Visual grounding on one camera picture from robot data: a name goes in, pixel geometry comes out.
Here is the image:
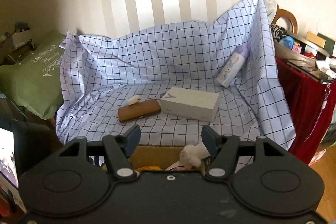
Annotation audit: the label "white bunny plush toy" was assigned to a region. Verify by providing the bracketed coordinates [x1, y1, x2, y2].
[166, 142, 210, 171]

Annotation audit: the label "woven lined basket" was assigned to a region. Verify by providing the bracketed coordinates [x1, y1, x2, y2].
[101, 144, 211, 172]

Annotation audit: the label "white phone box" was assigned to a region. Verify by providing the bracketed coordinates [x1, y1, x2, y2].
[159, 87, 219, 122]

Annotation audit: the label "brown leather case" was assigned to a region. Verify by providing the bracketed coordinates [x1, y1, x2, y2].
[118, 99, 161, 123]

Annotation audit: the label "small white plush piece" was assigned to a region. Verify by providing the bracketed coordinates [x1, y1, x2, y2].
[127, 95, 141, 105]

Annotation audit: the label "purple cartoon bottle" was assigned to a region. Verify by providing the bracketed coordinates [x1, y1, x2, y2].
[216, 45, 249, 88]

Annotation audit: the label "blue checked cloth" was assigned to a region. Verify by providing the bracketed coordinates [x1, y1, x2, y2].
[56, 0, 295, 149]

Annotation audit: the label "red draped side table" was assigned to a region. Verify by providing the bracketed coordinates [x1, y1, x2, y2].
[274, 42, 335, 164]

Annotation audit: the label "green printed cushion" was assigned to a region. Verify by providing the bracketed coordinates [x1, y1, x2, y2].
[1, 31, 64, 120]

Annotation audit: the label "lit screen device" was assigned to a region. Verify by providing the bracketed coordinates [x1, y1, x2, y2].
[0, 129, 18, 189]

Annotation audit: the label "wooden chair back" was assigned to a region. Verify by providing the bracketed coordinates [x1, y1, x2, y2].
[271, 5, 298, 34]

